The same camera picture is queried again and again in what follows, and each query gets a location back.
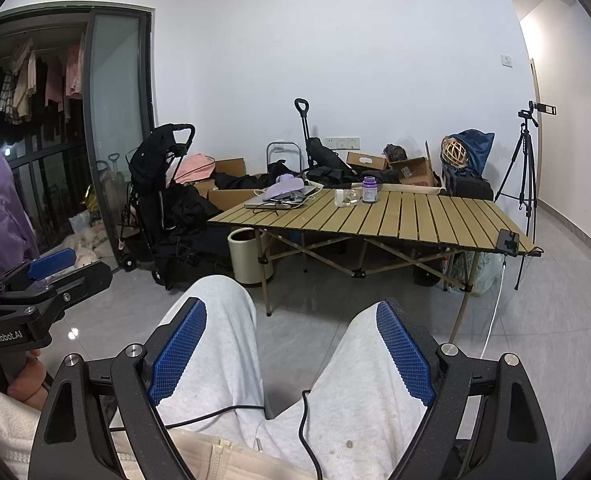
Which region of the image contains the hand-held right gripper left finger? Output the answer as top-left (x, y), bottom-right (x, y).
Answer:
top-left (28, 296), bottom-right (208, 480)

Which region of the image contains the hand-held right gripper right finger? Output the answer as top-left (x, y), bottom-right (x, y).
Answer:
top-left (375, 298), bottom-right (559, 480)

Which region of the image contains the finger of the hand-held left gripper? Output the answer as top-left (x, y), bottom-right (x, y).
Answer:
top-left (0, 247), bottom-right (76, 302)
top-left (25, 260), bottom-right (113, 322)

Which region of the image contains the person's left hand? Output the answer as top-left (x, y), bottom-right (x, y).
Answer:
top-left (6, 350), bottom-right (52, 412)

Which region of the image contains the white plush toy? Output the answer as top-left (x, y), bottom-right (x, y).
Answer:
top-left (72, 227), bottom-right (109, 269)

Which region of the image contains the person's left leg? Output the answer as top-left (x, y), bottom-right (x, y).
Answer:
top-left (154, 275), bottom-right (271, 428)

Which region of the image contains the person's leg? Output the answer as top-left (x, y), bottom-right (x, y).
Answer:
top-left (255, 310), bottom-right (429, 480)
top-left (154, 275), bottom-right (271, 428)

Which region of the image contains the person's right leg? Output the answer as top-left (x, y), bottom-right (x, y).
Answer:
top-left (255, 310), bottom-right (429, 480)

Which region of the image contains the balcony railing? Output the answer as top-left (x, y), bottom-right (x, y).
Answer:
top-left (5, 144), bottom-right (92, 252)

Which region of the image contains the purple jacket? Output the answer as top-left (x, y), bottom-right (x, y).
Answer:
top-left (0, 127), bottom-right (41, 282)

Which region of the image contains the beige zip jacket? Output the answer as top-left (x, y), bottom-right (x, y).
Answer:
top-left (109, 430), bottom-right (276, 480)

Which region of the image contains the plastic bag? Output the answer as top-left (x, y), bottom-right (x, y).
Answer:
top-left (444, 250), bottom-right (504, 296)

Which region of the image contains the white trash bin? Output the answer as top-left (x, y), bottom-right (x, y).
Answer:
top-left (226, 227), bottom-right (276, 289)

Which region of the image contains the pile of black clothes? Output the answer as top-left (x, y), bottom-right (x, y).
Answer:
top-left (151, 182), bottom-right (237, 282)

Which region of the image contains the black stroller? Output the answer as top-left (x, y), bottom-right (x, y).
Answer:
top-left (118, 123), bottom-right (196, 291)

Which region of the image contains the wooden slat folding table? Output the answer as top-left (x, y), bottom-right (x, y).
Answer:
top-left (206, 184), bottom-right (544, 337)

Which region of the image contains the black phone in clamp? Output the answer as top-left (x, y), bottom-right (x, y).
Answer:
top-left (495, 229), bottom-right (521, 257)

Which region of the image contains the pink cloth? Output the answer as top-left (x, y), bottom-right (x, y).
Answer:
top-left (174, 153), bottom-right (217, 184)

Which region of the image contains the cardboard box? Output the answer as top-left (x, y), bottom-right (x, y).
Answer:
top-left (388, 156), bottom-right (442, 189)
top-left (346, 151), bottom-right (389, 171)
top-left (206, 187), bottom-right (267, 212)
top-left (210, 158), bottom-right (249, 182)

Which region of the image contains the purple jar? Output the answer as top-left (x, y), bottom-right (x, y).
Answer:
top-left (361, 176), bottom-right (381, 205)

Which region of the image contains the grey laptop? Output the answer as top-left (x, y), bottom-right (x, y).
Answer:
top-left (244, 185), bottom-right (322, 210)

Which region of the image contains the row of hanging clothes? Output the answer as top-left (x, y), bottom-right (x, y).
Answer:
top-left (0, 34), bottom-right (86, 142)

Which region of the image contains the black suitcase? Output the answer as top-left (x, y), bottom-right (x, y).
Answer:
top-left (452, 175), bottom-right (495, 202)

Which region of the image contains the black bag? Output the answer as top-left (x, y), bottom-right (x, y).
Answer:
top-left (305, 164), bottom-right (402, 187)

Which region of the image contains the sliding glass door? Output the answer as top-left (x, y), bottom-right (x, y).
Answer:
top-left (86, 7), bottom-right (155, 272)

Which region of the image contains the purple cloth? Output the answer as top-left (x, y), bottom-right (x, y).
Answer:
top-left (260, 173), bottom-right (309, 201)

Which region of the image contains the wicker helmet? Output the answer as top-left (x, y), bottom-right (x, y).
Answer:
top-left (440, 136), bottom-right (471, 167)

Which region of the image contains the black folding trolley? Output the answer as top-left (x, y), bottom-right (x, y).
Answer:
top-left (294, 98), bottom-right (357, 177)

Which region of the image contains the black tripod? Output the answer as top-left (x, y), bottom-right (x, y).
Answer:
top-left (494, 119), bottom-right (539, 291)

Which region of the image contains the black cable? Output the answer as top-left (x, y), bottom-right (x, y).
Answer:
top-left (110, 389), bottom-right (323, 480)

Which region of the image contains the white cable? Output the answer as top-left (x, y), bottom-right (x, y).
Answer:
top-left (482, 255), bottom-right (507, 359)

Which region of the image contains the grey metal frame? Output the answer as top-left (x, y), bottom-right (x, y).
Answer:
top-left (266, 142), bottom-right (304, 172)

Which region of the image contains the camera on tripod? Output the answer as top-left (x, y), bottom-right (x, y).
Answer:
top-left (517, 101), bottom-right (557, 128)

